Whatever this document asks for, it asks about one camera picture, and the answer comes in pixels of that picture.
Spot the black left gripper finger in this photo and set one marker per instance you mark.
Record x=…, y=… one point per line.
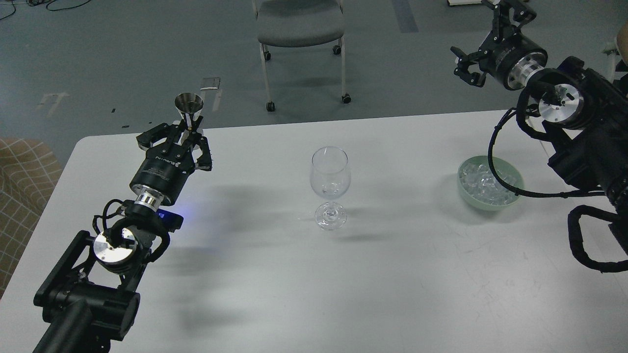
x=171, y=133
x=195, y=140

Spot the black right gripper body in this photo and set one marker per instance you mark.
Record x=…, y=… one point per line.
x=506, y=59

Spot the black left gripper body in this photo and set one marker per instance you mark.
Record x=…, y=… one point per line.
x=165, y=169

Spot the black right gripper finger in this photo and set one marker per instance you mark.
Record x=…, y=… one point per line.
x=508, y=18
x=472, y=68

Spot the steel double jigger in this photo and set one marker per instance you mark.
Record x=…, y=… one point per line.
x=189, y=106

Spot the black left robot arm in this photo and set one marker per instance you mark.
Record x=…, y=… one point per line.
x=90, y=297

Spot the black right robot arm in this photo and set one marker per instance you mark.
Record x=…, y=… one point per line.
x=572, y=107

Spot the pile of ice cubes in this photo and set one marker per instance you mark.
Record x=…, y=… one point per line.
x=480, y=184

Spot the clear wine glass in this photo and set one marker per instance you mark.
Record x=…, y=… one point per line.
x=330, y=178

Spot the metal floor plate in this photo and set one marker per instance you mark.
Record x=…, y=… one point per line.
x=210, y=83

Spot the white chair at right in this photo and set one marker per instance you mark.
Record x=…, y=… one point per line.
x=615, y=51

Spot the green bowl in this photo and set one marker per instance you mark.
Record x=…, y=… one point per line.
x=504, y=170

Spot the beige checkered armchair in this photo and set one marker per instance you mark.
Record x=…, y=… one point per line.
x=29, y=172

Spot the grey office chair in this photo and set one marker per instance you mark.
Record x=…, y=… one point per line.
x=300, y=24

